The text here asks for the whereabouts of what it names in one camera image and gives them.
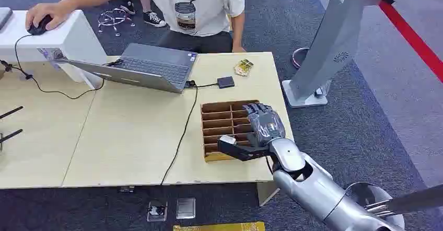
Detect printed sticker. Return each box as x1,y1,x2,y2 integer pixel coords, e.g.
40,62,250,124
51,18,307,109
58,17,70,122
37,47,67,63

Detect pale desk leg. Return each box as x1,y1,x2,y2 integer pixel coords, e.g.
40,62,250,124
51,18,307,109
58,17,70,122
256,181,281,207

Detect black mouse cable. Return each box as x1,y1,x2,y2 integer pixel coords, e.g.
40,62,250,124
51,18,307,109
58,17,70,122
14,33,106,101

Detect round silver robot shell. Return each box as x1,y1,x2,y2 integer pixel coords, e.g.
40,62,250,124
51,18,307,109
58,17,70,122
346,182,406,230

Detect metal ring base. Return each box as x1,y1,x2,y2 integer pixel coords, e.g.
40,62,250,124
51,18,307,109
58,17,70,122
291,47,311,70

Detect metal floor plate with socket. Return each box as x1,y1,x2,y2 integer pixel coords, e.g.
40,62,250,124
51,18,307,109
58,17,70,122
146,201,169,223

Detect white block pedestal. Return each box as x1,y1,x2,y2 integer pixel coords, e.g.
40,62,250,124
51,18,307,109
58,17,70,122
0,9,108,89

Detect grey kiosk stand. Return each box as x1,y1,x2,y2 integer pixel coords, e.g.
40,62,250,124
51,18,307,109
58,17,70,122
282,0,396,109

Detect black and white sneaker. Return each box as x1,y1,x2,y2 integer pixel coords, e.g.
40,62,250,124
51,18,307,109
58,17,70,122
142,10,168,28
119,0,137,16

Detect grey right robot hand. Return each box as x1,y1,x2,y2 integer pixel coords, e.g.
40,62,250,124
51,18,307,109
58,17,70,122
242,102,287,148

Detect person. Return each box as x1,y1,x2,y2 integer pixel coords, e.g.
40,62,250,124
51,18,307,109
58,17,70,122
62,0,247,54

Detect grey flat device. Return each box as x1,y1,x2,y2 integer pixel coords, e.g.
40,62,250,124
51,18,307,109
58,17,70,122
0,7,14,31

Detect small black square device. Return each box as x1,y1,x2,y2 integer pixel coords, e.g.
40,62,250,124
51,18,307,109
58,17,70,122
217,76,236,89

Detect black rod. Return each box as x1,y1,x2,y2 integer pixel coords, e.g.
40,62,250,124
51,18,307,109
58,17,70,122
0,129,24,152
0,106,25,120

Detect long black cable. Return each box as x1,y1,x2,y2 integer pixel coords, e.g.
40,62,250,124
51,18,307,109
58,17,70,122
159,80,219,187

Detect red floor tape strip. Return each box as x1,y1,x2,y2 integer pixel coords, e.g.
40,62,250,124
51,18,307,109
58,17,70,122
378,0,443,84

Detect grey open laptop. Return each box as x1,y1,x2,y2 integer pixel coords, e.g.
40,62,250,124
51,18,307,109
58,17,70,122
53,42,199,95

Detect dark robot bar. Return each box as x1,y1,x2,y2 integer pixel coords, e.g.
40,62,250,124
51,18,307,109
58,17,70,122
364,183,443,220

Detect person's right hand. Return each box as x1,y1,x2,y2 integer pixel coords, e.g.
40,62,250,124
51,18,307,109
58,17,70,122
25,2,73,31

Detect yellow strip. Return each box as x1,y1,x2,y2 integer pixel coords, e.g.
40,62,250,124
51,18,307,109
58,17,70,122
172,222,266,231

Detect wooden card box with slots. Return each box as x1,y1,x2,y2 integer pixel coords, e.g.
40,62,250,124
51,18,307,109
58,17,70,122
200,100,261,164

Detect chrome wire frame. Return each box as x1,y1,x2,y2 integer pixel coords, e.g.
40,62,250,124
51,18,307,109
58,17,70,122
97,8,136,37

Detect black computer mouse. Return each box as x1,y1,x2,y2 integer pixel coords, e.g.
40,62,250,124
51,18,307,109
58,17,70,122
27,15,53,36

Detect plain metal floor plate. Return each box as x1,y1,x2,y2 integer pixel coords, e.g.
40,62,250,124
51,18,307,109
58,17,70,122
175,197,196,220

